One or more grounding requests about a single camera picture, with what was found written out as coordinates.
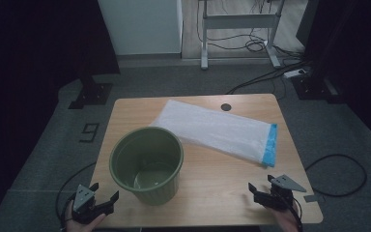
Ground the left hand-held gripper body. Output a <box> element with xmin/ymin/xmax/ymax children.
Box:
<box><xmin>71</xmin><ymin>184</ymin><xmax>115</xmax><ymax>225</ymax></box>

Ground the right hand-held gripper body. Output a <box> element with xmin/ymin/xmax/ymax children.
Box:
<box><xmin>254</xmin><ymin>174</ymin><xmax>307</xmax><ymax>212</ymax></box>

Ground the green plastic trash bin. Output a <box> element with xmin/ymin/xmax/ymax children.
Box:
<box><xmin>109</xmin><ymin>126</ymin><xmax>185</xmax><ymax>207</ymax></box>

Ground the white trash bag blue band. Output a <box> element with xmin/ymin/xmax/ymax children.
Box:
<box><xmin>150</xmin><ymin>99</ymin><xmax>278</xmax><ymax>168</ymax></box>

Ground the person's right hand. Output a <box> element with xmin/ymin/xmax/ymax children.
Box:
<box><xmin>268</xmin><ymin>202</ymin><xmax>302</xmax><ymax>232</ymax></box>

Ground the person's left hand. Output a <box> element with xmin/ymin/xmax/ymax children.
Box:
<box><xmin>65</xmin><ymin>213</ymin><xmax>107</xmax><ymax>232</ymax></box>

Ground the grey tape strip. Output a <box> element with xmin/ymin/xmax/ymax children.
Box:
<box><xmin>303</xmin><ymin>193</ymin><xmax>327</xmax><ymax>203</ymax></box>

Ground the black stand base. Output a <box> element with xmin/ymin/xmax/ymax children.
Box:
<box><xmin>68</xmin><ymin>75</ymin><xmax>114</xmax><ymax>110</ymax></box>
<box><xmin>291</xmin><ymin>75</ymin><xmax>344</xmax><ymax>104</ymax></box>

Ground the white power strip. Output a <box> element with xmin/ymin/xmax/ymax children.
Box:
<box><xmin>283</xmin><ymin>68</ymin><xmax>307</xmax><ymax>79</ymax></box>

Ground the dark curtain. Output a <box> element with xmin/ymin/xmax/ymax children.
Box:
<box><xmin>0</xmin><ymin>0</ymin><xmax>121</xmax><ymax>223</ymax></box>
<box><xmin>296</xmin><ymin>0</ymin><xmax>371</xmax><ymax>153</ymax></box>

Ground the white cabinet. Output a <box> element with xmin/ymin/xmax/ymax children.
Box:
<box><xmin>97</xmin><ymin>0</ymin><xmax>184</xmax><ymax>56</ymax></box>

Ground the black curved floor cable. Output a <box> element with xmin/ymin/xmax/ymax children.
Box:
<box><xmin>55</xmin><ymin>161</ymin><xmax>97</xmax><ymax>223</ymax></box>

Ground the right hand-held gripper black cable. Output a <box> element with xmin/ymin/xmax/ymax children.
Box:
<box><xmin>279</xmin><ymin>192</ymin><xmax>304</xmax><ymax>232</ymax></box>

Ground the black looped floor cable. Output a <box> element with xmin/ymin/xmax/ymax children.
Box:
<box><xmin>303</xmin><ymin>154</ymin><xmax>368</xmax><ymax>198</ymax></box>

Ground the black long floor cable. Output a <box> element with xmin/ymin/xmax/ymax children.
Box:
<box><xmin>225</xmin><ymin>60</ymin><xmax>308</xmax><ymax>96</ymax></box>

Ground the black coiled cable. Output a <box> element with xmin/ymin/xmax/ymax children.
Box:
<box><xmin>202</xmin><ymin>30</ymin><xmax>271</xmax><ymax>53</ymax></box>

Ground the white metal desk frame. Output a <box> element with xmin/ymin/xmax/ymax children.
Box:
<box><xmin>197</xmin><ymin>0</ymin><xmax>286</xmax><ymax>71</ymax></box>

